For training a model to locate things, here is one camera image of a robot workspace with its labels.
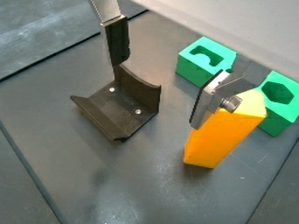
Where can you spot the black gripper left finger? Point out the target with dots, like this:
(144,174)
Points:
(115,25)

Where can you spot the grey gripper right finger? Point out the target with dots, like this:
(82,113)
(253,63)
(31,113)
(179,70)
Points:
(219,93)

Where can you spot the yellow rectangular block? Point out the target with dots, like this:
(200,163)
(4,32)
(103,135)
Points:
(215,139)

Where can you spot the green shape sorting board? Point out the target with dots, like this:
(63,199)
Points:
(204,57)

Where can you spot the black curved holder stand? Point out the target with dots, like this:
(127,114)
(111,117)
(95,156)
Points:
(123,105)

